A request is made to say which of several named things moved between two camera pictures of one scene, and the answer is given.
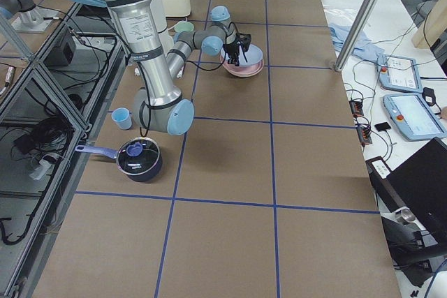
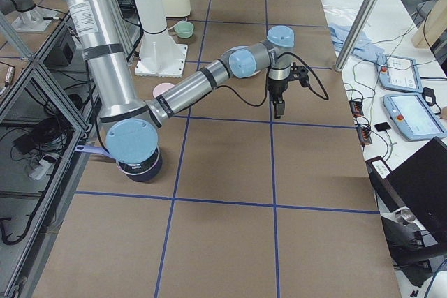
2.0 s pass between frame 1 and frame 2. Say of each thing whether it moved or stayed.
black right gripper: moved
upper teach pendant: stayed
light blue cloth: stayed
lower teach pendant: stayed
